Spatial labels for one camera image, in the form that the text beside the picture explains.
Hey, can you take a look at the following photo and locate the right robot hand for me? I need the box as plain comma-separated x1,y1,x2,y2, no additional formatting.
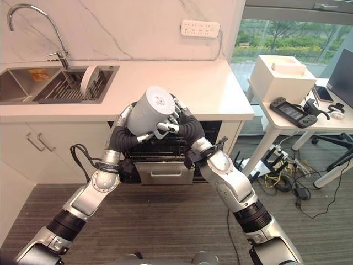
156,93,206,149

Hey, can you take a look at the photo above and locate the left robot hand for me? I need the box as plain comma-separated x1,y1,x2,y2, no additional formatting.
106,104,156,154

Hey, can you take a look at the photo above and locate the grey ceramic mug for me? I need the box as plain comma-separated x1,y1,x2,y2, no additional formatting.
125,86,177,139

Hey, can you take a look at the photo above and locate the white base cabinet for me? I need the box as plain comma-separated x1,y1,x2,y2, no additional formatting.
0,113,250,191

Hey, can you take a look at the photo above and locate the white round plate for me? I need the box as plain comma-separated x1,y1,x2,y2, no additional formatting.
80,65,103,94

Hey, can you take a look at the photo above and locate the metal dish drain rack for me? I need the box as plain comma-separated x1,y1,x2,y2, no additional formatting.
38,70,111,104

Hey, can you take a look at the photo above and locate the white side table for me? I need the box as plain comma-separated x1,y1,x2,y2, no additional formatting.
242,78,353,189

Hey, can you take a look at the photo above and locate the chrome gooseneck faucet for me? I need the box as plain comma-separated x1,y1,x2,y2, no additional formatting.
7,4,71,70

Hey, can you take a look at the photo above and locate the black handheld game console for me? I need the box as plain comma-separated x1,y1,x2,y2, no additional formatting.
269,97,318,129

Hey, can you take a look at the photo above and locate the white cardboard box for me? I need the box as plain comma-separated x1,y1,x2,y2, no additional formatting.
249,54,318,106

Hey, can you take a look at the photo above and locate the stainless steel double sink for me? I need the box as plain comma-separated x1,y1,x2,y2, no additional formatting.
0,65,121,106

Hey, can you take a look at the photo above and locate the black power adapter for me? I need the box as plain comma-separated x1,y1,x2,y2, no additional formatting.
303,98,318,115

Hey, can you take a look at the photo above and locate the black floor power brick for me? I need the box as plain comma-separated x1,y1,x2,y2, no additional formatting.
293,187,311,200

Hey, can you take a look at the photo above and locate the glass window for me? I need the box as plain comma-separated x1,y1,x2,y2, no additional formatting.
231,7,353,81

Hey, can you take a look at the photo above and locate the grey robot torso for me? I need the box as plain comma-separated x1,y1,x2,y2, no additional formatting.
120,251,222,265

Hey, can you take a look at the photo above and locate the smartphone with dark screen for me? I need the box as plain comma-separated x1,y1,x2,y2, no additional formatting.
314,85,335,104

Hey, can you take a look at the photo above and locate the black office chair base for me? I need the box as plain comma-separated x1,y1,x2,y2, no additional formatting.
311,131,353,172

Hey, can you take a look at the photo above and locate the dark flat monitor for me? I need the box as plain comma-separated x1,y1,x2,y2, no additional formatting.
325,48,353,110

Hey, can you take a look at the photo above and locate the black wire dishwasher rack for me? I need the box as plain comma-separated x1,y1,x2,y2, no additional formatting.
123,134,191,164

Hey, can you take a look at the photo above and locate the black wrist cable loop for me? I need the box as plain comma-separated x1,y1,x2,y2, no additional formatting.
69,143,111,183

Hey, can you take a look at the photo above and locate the stainless drawer with handle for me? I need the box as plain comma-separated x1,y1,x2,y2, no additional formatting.
133,161,195,186

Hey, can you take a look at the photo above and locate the silver cabinet handle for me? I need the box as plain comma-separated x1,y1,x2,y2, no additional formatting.
26,132,46,152
37,132,56,152

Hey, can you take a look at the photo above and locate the grey power strip cable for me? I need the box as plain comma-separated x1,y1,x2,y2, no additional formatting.
212,29,224,61

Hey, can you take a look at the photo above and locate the yellow floor cable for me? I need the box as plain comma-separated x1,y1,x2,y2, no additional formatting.
264,162,291,192

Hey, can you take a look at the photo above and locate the white wall power strip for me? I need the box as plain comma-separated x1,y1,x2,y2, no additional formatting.
180,19,221,38

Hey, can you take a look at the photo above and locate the thin black cable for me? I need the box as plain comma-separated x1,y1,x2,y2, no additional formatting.
226,209,241,265

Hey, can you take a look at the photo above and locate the long black floor cable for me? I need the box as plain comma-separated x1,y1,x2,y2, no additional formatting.
295,158,353,220

